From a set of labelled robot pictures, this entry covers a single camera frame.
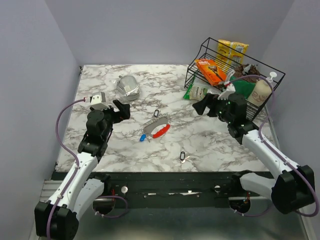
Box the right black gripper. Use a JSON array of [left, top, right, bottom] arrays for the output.
[[192, 92, 234, 124]]

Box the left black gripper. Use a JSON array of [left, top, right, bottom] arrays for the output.
[[90, 99, 130, 140]]

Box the red carabiner keyring with chain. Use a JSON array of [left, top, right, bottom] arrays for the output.
[[142, 116, 171, 139]]

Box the blue key tag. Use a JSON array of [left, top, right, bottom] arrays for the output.
[[139, 133, 147, 142]]

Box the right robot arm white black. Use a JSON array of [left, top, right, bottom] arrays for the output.
[[192, 93, 320, 217]]

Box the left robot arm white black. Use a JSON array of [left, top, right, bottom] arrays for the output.
[[34, 100, 131, 240]]

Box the green white wipes pack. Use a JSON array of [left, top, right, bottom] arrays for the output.
[[183, 79, 210, 101]]

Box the silver foil pouch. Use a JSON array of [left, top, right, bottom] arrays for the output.
[[116, 75, 141, 101]]

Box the orange razor box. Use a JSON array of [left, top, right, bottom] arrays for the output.
[[194, 58, 227, 86]]

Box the brown green chocolate bag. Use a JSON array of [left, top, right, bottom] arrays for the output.
[[225, 64, 260, 99]]

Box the yellow snack packet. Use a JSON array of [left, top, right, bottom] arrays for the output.
[[217, 39, 249, 69]]

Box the cream lotion pump bottle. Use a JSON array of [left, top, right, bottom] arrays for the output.
[[247, 78, 273, 107]]

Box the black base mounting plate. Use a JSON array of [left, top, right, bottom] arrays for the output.
[[88, 172, 258, 209]]

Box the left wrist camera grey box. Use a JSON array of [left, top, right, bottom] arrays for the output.
[[90, 91, 109, 110]]

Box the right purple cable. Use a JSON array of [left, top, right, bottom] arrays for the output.
[[224, 74, 316, 217]]

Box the purple cable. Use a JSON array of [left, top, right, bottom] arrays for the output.
[[46, 97, 92, 240], [224, 74, 316, 217]]

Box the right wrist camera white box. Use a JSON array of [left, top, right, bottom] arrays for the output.
[[217, 83, 236, 100]]

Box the black wire rack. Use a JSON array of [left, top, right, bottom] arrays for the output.
[[184, 37, 286, 120]]

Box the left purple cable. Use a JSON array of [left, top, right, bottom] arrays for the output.
[[46, 97, 92, 240]]

